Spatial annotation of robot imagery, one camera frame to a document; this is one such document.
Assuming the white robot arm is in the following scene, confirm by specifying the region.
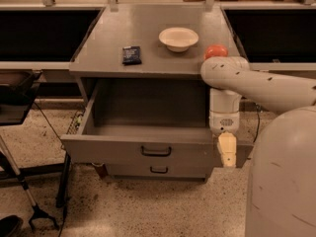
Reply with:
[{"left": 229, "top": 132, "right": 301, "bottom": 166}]
[{"left": 200, "top": 57, "right": 316, "bottom": 237}]

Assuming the grey bottom drawer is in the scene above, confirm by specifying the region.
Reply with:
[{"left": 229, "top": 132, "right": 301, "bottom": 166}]
[{"left": 106, "top": 164, "right": 212, "bottom": 179}]

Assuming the white ceramic bowl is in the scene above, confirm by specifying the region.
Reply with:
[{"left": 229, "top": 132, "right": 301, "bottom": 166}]
[{"left": 159, "top": 28, "right": 199, "bottom": 52}]

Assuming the dark tray stand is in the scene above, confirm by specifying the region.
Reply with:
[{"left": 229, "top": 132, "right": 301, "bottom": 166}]
[{"left": 0, "top": 71, "right": 39, "bottom": 126}]

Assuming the grey drawer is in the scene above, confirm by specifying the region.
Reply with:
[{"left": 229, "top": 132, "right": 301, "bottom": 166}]
[
  {"left": 106, "top": 164, "right": 212, "bottom": 179},
  {"left": 60, "top": 78, "right": 254, "bottom": 169}
]

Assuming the grey top drawer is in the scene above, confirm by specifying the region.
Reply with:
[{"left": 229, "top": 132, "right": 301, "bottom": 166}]
[{"left": 60, "top": 78, "right": 254, "bottom": 169}]

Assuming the dark blue snack packet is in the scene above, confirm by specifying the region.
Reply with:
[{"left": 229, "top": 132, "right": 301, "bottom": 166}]
[{"left": 122, "top": 46, "right": 141, "bottom": 65}]

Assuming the grey drawer cabinet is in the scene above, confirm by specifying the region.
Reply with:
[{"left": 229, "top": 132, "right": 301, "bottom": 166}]
[{"left": 68, "top": 3, "right": 245, "bottom": 183}]

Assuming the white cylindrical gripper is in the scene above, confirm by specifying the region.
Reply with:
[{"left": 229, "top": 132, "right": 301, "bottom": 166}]
[{"left": 209, "top": 112, "right": 240, "bottom": 167}]

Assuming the black flat bar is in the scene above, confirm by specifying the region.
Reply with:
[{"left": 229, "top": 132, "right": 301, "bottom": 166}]
[{"left": 55, "top": 153, "right": 71, "bottom": 208}]

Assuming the red cup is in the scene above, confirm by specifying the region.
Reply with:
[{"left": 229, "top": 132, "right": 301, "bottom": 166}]
[{"left": 92, "top": 163, "right": 108, "bottom": 179}]

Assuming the orange apple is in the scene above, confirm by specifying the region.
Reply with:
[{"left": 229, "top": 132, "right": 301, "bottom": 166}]
[{"left": 203, "top": 44, "right": 228, "bottom": 59}]

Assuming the black shoe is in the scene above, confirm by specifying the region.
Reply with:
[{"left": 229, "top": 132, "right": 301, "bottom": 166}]
[{"left": 0, "top": 215, "right": 23, "bottom": 237}]

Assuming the wire basket with items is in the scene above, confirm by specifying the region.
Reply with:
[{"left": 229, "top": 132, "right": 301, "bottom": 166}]
[{"left": 66, "top": 111, "right": 84, "bottom": 135}]

